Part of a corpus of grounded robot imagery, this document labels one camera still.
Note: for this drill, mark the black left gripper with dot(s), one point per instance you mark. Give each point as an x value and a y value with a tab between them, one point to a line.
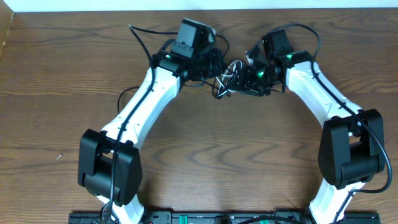
215	57

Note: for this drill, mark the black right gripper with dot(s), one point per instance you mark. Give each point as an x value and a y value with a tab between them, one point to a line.
245	84

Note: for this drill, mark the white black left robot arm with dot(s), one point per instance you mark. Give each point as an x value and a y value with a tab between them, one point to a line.
109	164

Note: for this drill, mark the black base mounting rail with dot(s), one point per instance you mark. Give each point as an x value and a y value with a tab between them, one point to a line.
164	217

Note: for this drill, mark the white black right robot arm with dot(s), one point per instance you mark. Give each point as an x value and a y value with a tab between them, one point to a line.
351	148

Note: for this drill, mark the brown cardboard side panel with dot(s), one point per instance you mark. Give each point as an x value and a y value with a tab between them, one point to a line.
6	19

